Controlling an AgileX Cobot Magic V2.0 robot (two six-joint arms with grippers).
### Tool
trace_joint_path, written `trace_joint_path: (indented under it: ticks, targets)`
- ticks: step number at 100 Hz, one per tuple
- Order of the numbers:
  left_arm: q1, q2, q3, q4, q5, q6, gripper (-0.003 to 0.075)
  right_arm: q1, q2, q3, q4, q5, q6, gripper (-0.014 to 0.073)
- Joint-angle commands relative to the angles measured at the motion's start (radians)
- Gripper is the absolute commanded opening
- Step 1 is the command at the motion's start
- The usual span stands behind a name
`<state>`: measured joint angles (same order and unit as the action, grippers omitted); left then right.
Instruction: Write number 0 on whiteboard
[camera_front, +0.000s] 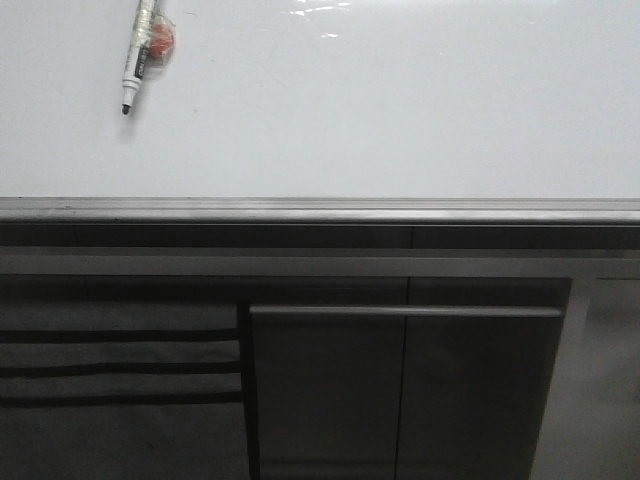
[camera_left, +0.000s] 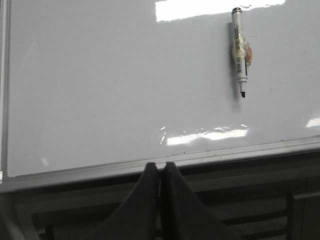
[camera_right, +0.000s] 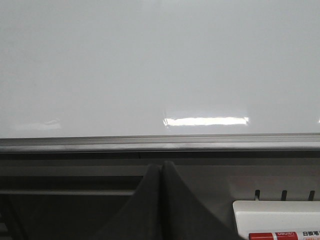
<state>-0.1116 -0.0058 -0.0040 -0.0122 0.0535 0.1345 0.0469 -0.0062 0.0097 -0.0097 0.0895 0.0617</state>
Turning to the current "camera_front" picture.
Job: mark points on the white black whiteboard marker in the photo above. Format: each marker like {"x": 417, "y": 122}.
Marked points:
{"x": 138, "y": 52}

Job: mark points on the red magnet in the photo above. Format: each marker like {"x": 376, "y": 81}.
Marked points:
{"x": 163, "y": 40}

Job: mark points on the grey drawer unit black slots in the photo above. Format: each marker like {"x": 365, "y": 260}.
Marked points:
{"x": 122, "y": 383}

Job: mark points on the grey aluminium whiteboard frame rail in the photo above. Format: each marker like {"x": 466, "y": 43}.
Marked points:
{"x": 208, "y": 210}

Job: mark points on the grey cabinet with handle bar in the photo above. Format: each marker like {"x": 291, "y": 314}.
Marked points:
{"x": 420, "y": 378}

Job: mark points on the white whiteboard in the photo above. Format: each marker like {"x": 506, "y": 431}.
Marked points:
{"x": 351, "y": 99}

